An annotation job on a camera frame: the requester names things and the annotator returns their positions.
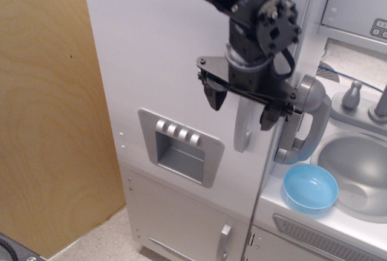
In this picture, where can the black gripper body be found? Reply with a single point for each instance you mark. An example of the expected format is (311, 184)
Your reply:
(254, 83)

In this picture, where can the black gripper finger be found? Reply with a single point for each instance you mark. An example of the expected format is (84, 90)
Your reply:
(271, 114)
(214, 91)

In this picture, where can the silver fridge door handle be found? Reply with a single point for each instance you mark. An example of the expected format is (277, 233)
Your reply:
(247, 125)

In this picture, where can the white toy fridge door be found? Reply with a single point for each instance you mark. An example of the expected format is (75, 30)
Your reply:
(147, 52)

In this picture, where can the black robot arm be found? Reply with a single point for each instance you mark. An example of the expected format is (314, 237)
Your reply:
(257, 55)

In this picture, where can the grey toy telephone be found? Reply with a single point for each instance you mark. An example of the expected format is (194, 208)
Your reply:
(303, 129)

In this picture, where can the blue plastic bowl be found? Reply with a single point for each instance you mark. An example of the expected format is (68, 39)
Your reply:
(309, 189)

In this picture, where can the grey toy faucet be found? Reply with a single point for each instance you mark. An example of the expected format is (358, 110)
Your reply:
(350, 108)

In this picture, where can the silver toy sink basin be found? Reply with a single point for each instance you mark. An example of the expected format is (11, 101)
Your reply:
(357, 162)

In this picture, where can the grey toy microwave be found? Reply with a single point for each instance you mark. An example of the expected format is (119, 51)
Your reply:
(357, 22)

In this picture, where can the white lower freezer door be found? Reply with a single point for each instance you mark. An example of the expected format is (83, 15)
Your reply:
(175, 225)

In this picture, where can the plywood board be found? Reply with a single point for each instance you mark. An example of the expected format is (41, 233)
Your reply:
(59, 172)

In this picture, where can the silver lower door handle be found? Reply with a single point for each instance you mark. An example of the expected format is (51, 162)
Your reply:
(224, 236)

